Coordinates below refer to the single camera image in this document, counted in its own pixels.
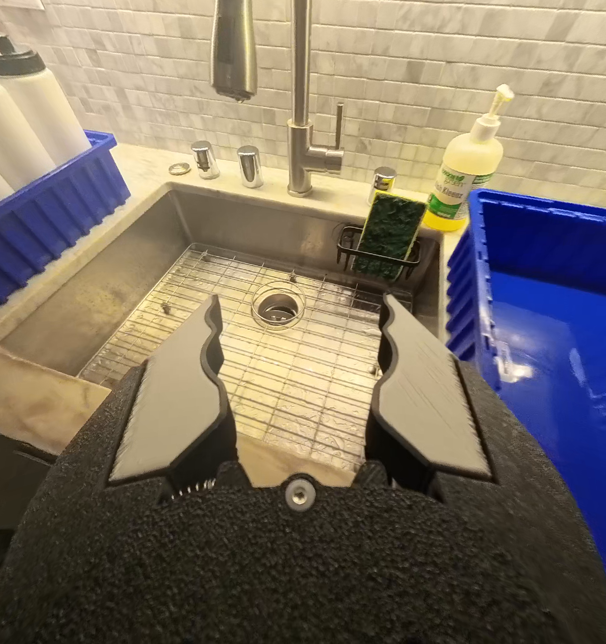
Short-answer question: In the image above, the cluster of black-capped bottles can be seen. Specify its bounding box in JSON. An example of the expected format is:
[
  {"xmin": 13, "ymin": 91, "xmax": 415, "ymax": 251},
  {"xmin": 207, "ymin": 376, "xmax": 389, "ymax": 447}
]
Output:
[{"xmin": 0, "ymin": 33, "xmax": 93, "ymax": 212}]

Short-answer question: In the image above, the stainless steel kitchen faucet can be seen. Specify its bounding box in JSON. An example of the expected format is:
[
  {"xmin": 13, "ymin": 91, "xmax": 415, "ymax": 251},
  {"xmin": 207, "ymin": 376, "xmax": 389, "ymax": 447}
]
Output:
[{"xmin": 210, "ymin": 0, "xmax": 345, "ymax": 197}]

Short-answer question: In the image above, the metal wire sink grid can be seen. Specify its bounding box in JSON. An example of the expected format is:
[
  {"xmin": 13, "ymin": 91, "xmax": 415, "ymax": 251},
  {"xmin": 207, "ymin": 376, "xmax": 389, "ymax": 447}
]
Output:
[{"xmin": 78, "ymin": 244, "xmax": 415, "ymax": 466}]

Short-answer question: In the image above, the chrome sink button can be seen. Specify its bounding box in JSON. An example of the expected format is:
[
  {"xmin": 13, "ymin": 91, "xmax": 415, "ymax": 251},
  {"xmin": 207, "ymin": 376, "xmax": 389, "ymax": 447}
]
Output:
[
  {"xmin": 191, "ymin": 141, "xmax": 221, "ymax": 181},
  {"xmin": 237, "ymin": 145, "xmax": 265, "ymax": 189},
  {"xmin": 367, "ymin": 166, "xmax": 398, "ymax": 207}
]

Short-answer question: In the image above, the yellow dish soap pump bottle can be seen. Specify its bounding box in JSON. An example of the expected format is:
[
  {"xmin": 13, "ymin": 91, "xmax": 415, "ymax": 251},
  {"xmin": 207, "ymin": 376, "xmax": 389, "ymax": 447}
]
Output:
[{"xmin": 426, "ymin": 84, "xmax": 515, "ymax": 233}]

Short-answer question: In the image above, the blue ribbed bin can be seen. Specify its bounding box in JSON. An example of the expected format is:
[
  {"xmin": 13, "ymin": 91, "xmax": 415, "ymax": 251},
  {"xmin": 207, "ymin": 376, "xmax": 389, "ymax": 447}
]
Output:
[
  {"xmin": 446, "ymin": 189, "xmax": 606, "ymax": 612},
  {"xmin": 0, "ymin": 130, "xmax": 132, "ymax": 323}
]

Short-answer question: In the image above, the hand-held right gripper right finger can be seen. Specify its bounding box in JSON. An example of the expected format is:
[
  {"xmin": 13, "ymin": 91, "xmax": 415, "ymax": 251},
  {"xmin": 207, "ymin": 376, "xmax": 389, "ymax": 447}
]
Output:
[{"xmin": 364, "ymin": 293, "xmax": 494, "ymax": 494}]

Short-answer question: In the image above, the dark base cabinet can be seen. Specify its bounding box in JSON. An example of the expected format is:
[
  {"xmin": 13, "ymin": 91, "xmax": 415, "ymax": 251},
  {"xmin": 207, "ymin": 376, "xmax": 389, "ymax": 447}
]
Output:
[{"xmin": 0, "ymin": 428, "xmax": 112, "ymax": 569}]

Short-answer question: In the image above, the black wire sponge caddy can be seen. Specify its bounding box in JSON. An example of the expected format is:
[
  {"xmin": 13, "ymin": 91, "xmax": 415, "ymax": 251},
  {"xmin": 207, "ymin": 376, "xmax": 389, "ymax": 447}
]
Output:
[{"xmin": 337, "ymin": 224, "xmax": 421, "ymax": 276}]

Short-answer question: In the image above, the sink drain strainer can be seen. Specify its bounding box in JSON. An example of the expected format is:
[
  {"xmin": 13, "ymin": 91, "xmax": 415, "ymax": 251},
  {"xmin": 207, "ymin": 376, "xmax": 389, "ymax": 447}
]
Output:
[{"xmin": 251, "ymin": 280, "xmax": 307, "ymax": 334}]

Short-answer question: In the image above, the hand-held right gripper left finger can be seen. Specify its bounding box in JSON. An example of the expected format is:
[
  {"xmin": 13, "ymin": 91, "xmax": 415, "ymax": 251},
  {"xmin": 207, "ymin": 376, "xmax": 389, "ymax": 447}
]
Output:
[{"xmin": 107, "ymin": 294, "xmax": 239, "ymax": 496}]

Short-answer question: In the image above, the stainless steel sink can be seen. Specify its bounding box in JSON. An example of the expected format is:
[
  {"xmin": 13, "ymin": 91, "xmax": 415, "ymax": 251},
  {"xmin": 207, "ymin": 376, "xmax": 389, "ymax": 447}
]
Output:
[{"xmin": 0, "ymin": 182, "xmax": 444, "ymax": 476}]

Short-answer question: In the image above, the green and yellow sponge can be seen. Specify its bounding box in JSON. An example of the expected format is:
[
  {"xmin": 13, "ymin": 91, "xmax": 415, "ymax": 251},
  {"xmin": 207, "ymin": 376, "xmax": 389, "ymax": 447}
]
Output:
[{"xmin": 351, "ymin": 191, "xmax": 428, "ymax": 281}]

